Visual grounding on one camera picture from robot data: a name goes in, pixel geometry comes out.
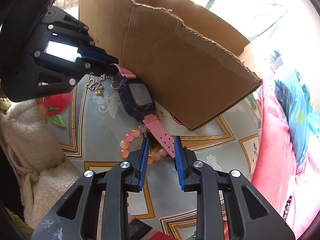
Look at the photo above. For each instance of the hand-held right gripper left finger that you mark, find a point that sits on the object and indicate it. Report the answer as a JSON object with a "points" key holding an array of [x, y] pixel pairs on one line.
{"points": [[143, 165]]}

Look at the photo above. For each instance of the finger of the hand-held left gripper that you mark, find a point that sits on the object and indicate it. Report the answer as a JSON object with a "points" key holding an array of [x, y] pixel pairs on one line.
{"points": [[97, 52], [97, 66]]}

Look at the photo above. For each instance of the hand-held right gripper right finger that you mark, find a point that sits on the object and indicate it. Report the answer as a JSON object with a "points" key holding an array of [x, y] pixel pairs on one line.
{"points": [[178, 165]]}

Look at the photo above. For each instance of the brown cardboard box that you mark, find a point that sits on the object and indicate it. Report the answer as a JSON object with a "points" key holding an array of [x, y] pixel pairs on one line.
{"points": [[175, 67]]}

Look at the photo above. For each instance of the dark red flat object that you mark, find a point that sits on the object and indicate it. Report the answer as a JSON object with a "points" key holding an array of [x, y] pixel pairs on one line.
{"points": [[147, 230]]}

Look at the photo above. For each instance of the pink blanket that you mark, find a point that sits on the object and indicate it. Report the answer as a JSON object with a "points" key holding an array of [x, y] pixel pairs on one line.
{"points": [[275, 142]]}

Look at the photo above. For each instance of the beige fleece towel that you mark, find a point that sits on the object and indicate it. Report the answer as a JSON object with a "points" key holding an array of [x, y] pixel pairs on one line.
{"points": [[30, 142]]}

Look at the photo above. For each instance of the blue floral quilt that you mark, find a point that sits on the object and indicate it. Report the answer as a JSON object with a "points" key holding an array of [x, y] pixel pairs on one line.
{"points": [[295, 100]]}

